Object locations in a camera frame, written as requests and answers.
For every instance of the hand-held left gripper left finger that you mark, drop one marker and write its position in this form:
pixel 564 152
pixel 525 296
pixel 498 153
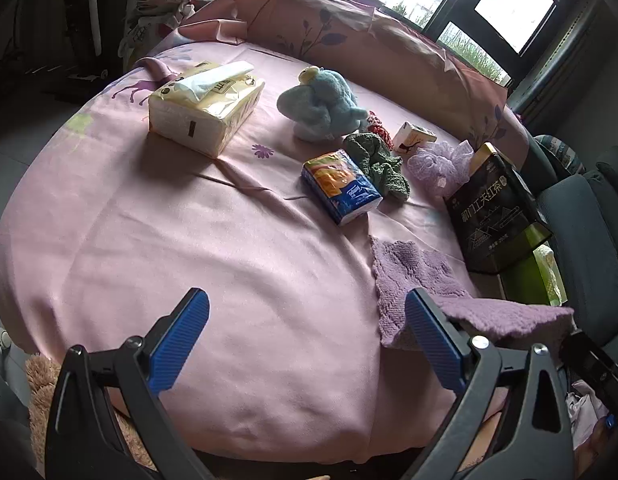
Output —
pixel 181 342

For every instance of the light blue plush toy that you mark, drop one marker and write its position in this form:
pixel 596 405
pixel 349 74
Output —
pixel 319 105

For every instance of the pile of clothes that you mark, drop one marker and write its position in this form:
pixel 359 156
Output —
pixel 154 20

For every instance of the light pink garment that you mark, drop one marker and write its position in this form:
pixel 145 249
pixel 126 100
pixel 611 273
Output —
pixel 584 410

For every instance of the grey curtain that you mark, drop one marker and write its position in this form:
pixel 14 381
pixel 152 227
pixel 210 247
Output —
pixel 559 60

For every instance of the small white orange box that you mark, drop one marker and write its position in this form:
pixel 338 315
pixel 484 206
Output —
pixel 414 137

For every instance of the purple mesh bath pouf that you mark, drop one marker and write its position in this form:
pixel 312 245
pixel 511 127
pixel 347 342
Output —
pixel 434 167

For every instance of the green box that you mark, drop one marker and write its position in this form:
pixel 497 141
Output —
pixel 526 275

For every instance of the striped cushion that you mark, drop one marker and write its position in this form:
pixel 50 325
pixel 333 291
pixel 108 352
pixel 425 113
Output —
pixel 564 152

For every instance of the black upright appliance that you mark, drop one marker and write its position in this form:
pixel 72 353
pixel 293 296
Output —
pixel 81 35

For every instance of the pink printed bed sheet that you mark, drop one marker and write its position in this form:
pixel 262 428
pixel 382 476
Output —
pixel 189 235

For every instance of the grey sofa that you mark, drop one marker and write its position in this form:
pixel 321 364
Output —
pixel 589 240

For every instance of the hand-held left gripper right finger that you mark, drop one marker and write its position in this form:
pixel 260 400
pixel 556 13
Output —
pixel 434 345

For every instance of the purple knitted cloth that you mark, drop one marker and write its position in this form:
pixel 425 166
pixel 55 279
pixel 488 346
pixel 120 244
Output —
pixel 414 265

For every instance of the green knitted cloth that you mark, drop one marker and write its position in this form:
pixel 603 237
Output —
pixel 379 165

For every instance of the blue orange tissue packet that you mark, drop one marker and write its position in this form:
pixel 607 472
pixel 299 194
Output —
pixel 344 190

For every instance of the red knitted item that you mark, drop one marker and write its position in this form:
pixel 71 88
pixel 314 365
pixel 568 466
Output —
pixel 380 127

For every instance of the beige plush rug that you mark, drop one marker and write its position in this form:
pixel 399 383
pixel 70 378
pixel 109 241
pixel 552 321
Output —
pixel 39 385

